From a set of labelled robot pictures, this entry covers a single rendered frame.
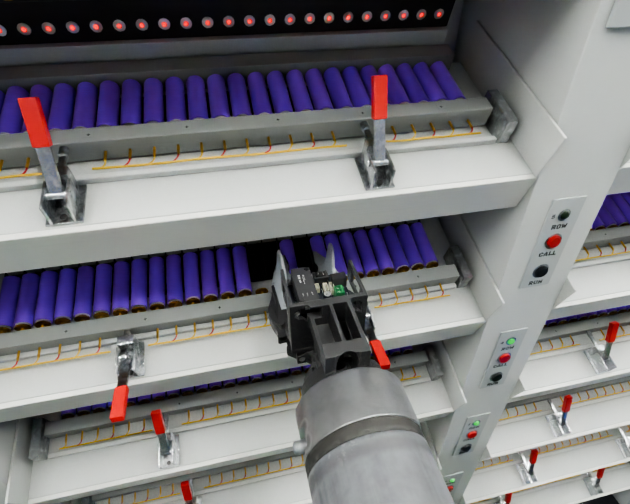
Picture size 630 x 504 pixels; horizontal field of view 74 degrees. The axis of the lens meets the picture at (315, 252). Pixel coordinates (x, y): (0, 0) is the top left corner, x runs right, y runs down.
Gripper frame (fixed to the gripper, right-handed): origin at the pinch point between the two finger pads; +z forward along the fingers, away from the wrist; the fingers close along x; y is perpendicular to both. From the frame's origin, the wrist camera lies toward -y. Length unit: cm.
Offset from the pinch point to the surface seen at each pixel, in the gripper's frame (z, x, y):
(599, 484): -6, -77, -83
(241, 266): 2.1, 7.0, -0.4
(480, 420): -8.4, -27.6, -30.8
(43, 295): 1.9, 29.6, -0.5
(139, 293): 0.5, 19.1, -1.0
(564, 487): -4, -69, -85
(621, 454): -7, -75, -66
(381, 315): -5.3, -9.1, -5.3
